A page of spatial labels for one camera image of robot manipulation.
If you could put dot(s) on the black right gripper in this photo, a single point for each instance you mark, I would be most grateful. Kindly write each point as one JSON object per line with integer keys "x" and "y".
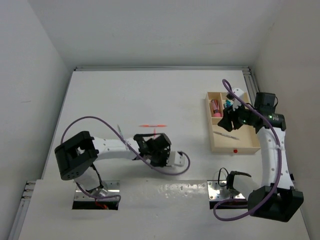
{"x": 226, "y": 121}

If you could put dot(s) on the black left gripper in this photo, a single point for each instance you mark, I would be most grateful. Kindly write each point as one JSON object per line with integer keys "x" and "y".
{"x": 166, "y": 151}

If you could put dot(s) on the pink eraser roll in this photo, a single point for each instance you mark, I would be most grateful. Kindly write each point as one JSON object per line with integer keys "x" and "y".
{"x": 215, "y": 108}

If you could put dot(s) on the teal capped white marker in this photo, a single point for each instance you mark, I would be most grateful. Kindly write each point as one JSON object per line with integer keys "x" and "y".
{"x": 228, "y": 103}

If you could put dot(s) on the orange highlighter pen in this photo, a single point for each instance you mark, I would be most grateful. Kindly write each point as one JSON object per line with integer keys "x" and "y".
{"x": 153, "y": 126}

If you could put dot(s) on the clear green pen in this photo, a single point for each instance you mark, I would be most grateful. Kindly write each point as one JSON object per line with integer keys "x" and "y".
{"x": 120, "y": 132}

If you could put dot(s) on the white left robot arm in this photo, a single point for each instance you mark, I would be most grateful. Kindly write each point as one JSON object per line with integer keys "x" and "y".
{"x": 76, "y": 157}

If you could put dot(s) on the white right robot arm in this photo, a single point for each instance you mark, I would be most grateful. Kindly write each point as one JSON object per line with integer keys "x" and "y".
{"x": 276, "y": 197}

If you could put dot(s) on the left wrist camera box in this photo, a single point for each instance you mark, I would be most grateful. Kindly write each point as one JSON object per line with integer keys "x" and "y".
{"x": 176, "y": 159}

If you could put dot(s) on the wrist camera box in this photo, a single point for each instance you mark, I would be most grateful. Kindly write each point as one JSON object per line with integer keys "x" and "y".
{"x": 237, "y": 98}
{"x": 176, "y": 159}

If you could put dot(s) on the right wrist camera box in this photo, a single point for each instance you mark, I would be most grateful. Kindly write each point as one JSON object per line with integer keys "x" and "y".
{"x": 237, "y": 98}

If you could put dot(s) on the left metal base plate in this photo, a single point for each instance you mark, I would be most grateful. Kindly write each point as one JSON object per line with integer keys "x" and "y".
{"x": 109, "y": 193}

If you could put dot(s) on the metal base plate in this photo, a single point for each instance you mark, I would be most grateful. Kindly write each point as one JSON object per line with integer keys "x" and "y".
{"x": 218, "y": 193}
{"x": 109, "y": 193}

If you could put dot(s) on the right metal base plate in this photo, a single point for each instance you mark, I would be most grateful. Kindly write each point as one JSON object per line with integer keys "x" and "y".
{"x": 218, "y": 193}

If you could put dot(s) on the aluminium rail back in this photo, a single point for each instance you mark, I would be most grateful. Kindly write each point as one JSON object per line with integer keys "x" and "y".
{"x": 159, "y": 68}

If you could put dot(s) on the aluminium rail left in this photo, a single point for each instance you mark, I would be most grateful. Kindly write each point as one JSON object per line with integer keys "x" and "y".
{"x": 22, "y": 210}

